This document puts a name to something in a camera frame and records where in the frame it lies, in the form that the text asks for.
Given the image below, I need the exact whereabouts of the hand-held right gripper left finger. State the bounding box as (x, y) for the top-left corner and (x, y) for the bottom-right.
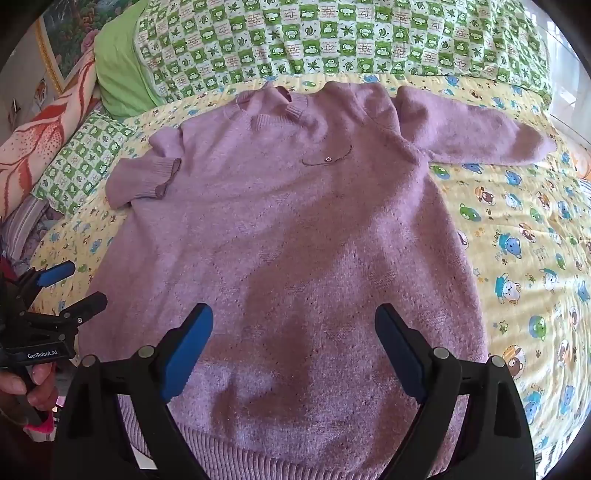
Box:
(51, 302), (215, 480)

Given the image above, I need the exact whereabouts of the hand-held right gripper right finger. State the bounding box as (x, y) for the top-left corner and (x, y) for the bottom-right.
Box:
(374, 303), (536, 480)

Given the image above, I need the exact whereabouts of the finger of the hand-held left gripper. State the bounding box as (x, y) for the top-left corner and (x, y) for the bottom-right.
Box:
(11, 260), (77, 296)
(28, 293), (108, 333)

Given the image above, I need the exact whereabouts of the purple knit sweater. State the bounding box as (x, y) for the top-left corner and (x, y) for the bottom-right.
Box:
(76, 80), (559, 480)

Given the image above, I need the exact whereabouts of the person's left hand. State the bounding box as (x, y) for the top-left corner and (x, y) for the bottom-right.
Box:
(0, 364), (60, 418)

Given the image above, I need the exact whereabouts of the striped grey cloth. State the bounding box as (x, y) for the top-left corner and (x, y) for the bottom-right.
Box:
(0, 196), (51, 268)

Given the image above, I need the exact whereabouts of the pink object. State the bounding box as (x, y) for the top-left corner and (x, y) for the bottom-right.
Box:
(23, 406), (60, 435)

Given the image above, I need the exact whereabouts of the green checkered pillow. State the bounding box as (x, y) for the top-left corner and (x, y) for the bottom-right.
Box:
(32, 111), (139, 217)

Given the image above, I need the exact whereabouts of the yellow cartoon print bed sheet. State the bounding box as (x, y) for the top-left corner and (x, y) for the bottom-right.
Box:
(28, 74), (591, 480)

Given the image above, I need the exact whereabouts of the plain green cloth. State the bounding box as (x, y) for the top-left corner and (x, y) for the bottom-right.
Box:
(95, 9), (167, 118)

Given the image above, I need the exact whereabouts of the orange cloth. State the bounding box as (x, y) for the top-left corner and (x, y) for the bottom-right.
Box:
(570, 141), (591, 181)

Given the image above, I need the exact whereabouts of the green checkered quilt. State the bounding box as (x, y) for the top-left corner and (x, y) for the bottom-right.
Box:
(131, 0), (555, 109)

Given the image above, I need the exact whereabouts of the gold framed wall picture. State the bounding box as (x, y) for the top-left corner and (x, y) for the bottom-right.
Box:
(34, 0), (151, 95)

